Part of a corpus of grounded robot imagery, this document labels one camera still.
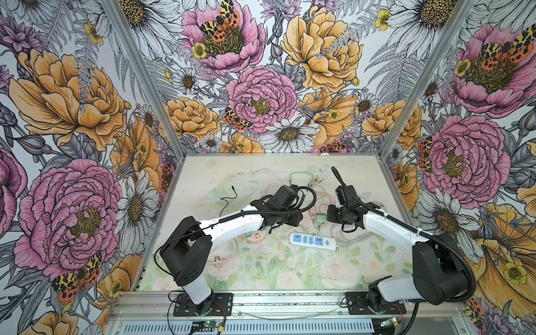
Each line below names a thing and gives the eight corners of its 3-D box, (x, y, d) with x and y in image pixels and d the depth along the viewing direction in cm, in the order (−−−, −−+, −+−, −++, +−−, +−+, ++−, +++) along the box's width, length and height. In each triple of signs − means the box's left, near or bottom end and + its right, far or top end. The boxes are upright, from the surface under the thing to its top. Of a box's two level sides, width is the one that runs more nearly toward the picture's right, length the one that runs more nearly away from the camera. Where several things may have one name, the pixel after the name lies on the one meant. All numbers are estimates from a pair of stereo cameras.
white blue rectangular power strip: (288, 243, 90) (288, 241, 88) (289, 234, 93) (290, 231, 91) (335, 250, 88) (336, 248, 86) (335, 240, 91) (336, 238, 89)
